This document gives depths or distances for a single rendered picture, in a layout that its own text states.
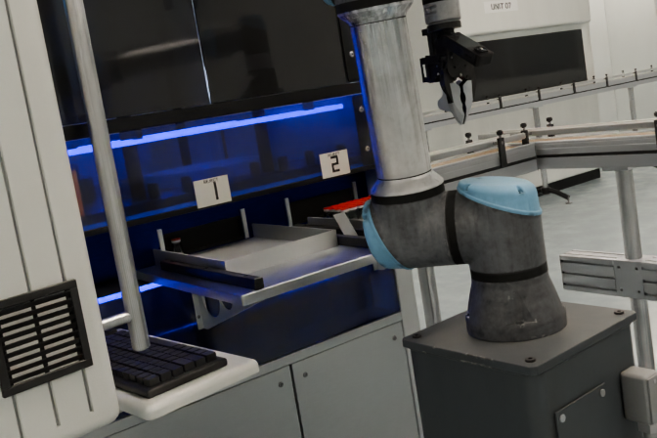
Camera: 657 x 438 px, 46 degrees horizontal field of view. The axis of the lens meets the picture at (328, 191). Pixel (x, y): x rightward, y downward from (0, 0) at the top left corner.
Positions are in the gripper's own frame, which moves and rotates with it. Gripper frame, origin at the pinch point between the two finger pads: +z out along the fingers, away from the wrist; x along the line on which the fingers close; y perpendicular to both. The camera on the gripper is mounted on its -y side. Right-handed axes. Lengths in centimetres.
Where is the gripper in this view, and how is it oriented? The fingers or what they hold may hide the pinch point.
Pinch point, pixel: (463, 117)
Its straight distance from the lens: 162.9
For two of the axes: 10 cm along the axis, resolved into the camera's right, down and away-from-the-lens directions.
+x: -8.1, 2.0, -5.5
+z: 1.6, 9.8, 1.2
